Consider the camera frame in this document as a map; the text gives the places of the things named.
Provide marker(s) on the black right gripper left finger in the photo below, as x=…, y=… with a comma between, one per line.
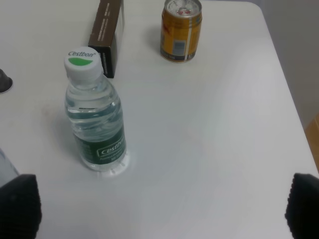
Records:
x=20, y=208

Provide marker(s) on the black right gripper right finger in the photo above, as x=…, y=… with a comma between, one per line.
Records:
x=302, y=212

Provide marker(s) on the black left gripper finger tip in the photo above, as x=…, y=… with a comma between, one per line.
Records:
x=5, y=82

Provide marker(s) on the clear water bottle green label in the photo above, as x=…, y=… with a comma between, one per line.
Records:
x=94, y=110

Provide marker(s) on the dark brown cardboard box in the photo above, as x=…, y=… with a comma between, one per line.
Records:
x=107, y=32

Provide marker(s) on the yellow drink can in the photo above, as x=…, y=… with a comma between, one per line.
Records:
x=180, y=29

